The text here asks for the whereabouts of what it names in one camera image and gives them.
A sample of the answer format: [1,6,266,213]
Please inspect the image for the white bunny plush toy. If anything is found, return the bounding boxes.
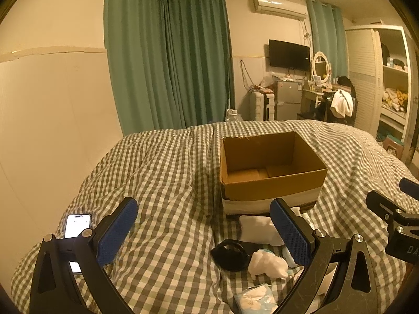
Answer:
[248,249,288,280]

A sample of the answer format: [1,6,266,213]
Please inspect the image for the black glossy case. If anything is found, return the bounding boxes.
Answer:
[210,239,250,272]

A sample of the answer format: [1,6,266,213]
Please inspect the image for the white smartphone lit screen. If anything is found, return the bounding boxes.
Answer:
[63,212,93,275]

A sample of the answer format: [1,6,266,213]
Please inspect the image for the grey white checkered duvet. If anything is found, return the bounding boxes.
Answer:
[10,119,419,314]

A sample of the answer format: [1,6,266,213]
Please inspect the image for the tissue pack floral print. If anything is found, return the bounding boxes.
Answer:
[234,284,278,314]

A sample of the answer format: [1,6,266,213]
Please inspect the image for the chair with white garment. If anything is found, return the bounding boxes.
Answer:
[315,76,357,127]

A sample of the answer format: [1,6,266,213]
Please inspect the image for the white folded sock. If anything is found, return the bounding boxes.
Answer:
[239,215,285,247]

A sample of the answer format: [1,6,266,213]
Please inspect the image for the white louvered wardrobe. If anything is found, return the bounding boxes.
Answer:
[345,25,418,164]

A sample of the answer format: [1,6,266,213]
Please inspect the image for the wooden vanity desk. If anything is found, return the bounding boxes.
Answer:
[297,88,332,120]

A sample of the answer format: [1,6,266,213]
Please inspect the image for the white oval vanity mirror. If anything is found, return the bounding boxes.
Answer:
[312,51,332,84]

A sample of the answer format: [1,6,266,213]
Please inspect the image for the small grey refrigerator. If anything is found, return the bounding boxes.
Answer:
[274,81,302,121]

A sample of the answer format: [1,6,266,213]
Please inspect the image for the brown cardboard box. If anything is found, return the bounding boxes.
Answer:
[219,132,327,215]

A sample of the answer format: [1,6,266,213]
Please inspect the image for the white suitcase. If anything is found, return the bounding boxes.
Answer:
[250,90,275,121]

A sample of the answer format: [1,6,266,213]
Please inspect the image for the green curtain right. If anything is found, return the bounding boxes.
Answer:
[306,0,348,78]

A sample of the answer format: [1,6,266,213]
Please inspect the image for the green curtain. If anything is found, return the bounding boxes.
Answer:
[104,0,234,135]
[306,0,348,78]

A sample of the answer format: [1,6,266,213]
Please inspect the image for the green curtain left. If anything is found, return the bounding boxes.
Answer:
[104,0,234,135]

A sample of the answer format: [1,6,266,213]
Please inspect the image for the black wall television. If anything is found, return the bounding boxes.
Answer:
[268,40,311,72]

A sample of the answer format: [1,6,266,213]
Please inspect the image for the white wall air conditioner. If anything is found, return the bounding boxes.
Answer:
[253,0,307,20]

